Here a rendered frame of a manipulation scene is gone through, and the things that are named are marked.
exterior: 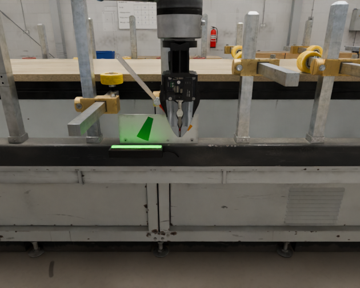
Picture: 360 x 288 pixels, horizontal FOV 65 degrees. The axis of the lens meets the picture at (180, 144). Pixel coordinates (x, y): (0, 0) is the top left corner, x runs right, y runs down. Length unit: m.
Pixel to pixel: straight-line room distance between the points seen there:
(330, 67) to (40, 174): 1.03
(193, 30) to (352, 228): 1.32
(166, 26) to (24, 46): 8.64
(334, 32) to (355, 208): 0.90
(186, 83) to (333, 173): 0.74
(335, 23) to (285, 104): 0.36
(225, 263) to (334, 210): 0.58
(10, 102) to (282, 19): 7.88
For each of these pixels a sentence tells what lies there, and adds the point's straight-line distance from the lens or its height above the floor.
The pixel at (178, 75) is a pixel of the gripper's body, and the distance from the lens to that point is 0.56.
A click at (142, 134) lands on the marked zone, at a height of 0.73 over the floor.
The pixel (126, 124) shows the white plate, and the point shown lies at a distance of 0.93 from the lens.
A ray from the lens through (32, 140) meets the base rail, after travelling 1.09.
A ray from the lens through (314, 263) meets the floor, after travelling 1.63.
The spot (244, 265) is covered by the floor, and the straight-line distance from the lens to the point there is 1.51.
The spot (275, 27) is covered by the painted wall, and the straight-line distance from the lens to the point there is 8.45.
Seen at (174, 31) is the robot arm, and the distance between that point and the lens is 0.56.
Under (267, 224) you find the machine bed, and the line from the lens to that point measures 1.48.
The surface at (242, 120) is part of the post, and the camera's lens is 0.94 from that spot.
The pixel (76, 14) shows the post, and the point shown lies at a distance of 0.93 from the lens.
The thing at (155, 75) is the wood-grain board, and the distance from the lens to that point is 1.10.
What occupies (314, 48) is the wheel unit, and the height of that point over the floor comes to 0.97.
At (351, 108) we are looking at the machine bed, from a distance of 1.32.
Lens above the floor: 1.04
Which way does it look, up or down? 21 degrees down
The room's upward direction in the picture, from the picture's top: straight up
